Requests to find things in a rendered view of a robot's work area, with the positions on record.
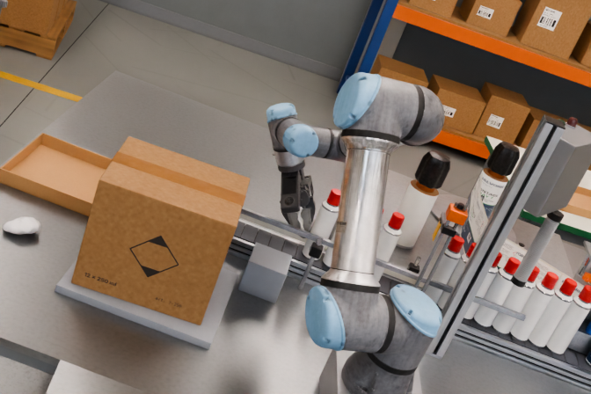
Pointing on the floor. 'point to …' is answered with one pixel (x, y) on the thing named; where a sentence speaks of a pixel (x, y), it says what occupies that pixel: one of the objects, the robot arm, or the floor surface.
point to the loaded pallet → (38, 0)
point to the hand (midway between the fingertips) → (303, 235)
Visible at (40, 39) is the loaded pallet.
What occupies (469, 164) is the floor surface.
